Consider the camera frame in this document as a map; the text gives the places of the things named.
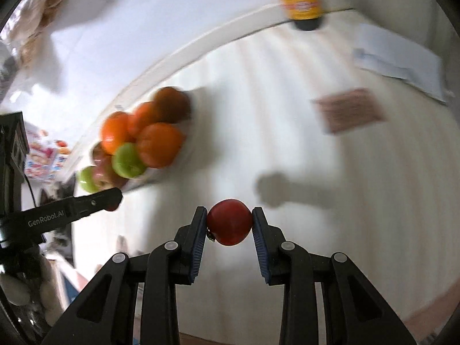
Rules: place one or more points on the dark red apple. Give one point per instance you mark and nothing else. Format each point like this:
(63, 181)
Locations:
(97, 152)

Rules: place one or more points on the white paper sheet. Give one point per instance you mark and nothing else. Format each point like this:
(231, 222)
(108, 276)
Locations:
(395, 61)

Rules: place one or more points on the medium orange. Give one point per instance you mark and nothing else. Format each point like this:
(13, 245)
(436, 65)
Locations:
(115, 131)

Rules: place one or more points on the red and green apple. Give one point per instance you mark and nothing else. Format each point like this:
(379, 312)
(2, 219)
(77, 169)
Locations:
(107, 176)

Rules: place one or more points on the colourful snack packet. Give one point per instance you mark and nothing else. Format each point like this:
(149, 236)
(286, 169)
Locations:
(41, 154)

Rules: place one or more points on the striped printed tablecloth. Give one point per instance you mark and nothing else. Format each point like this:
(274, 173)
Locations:
(287, 143)

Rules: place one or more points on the brown card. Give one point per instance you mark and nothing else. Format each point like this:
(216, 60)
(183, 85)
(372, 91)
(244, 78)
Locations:
(350, 109)

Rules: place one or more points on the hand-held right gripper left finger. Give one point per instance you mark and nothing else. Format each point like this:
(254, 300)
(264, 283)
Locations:
(198, 246)

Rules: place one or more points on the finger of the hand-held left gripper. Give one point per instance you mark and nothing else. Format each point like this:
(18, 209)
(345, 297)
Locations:
(97, 201)

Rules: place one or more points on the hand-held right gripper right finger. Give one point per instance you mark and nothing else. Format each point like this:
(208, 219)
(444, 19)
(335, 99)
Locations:
(261, 246)

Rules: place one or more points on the small green apple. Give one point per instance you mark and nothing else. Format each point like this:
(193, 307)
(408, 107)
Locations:
(87, 179)

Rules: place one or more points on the small mandarin orange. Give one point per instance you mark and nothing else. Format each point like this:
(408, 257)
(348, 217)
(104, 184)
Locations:
(143, 116)

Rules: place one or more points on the large green apple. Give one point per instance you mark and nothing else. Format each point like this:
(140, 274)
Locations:
(127, 160)

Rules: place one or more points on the red tomato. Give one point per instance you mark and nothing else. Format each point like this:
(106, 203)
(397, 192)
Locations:
(112, 207)
(230, 222)

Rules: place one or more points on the dark brownish orange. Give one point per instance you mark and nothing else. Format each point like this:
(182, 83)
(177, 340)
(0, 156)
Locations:
(171, 104)

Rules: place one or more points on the clear bag of bread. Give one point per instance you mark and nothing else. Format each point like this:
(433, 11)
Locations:
(46, 3)

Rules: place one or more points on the large orange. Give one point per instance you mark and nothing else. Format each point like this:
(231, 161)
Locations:
(160, 143)

